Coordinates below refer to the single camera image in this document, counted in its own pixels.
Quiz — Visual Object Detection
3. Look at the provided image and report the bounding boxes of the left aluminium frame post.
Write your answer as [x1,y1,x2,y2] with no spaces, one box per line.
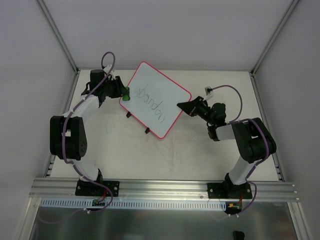
[35,0,79,73]

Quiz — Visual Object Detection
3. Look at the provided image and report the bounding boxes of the black whiteboard clip left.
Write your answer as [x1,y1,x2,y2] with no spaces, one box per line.
[126,111,132,118]

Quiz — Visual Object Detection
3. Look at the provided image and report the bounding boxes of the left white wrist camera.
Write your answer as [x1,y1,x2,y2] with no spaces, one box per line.
[102,64,115,76]

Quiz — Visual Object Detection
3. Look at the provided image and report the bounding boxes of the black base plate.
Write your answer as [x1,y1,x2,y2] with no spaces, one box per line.
[207,182,253,200]
[75,180,120,197]

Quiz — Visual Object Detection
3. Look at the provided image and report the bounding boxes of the green whiteboard eraser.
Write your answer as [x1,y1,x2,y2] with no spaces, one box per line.
[122,86,131,102]

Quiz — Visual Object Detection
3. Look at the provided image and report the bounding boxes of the aluminium mounting rail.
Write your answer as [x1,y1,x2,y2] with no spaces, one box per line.
[29,177,300,202]

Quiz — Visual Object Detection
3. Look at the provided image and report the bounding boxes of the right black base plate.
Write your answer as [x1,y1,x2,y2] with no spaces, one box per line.
[207,182,253,200]

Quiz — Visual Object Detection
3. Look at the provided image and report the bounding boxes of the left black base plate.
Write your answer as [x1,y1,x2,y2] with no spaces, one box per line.
[75,180,120,197]

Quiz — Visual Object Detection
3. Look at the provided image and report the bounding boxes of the aluminium frame post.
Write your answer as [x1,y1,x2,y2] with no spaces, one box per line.
[250,0,301,76]
[35,0,79,73]

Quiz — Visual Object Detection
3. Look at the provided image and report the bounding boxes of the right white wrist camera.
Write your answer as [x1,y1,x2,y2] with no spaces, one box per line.
[204,86,214,101]

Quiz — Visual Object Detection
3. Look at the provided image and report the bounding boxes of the small black object bottom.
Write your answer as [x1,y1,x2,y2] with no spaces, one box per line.
[233,231,245,240]

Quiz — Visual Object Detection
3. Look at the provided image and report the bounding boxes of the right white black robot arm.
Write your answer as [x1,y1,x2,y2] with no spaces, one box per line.
[177,96,277,200]

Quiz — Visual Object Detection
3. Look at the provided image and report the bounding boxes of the pink framed whiteboard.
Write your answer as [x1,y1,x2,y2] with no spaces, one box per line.
[119,61,192,139]

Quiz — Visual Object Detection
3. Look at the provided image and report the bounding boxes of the right aluminium frame post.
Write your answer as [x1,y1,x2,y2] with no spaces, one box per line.
[250,0,301,76]

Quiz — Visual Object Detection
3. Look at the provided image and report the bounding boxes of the white slotted cable duct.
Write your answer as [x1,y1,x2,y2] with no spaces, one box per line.
[39,198,227,211]

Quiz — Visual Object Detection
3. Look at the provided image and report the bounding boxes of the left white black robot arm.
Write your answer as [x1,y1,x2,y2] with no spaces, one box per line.
[49,69,130,195]

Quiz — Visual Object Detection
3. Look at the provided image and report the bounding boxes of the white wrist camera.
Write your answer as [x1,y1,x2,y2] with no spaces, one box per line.
[204,86,214,101]
[102,64,115,76]

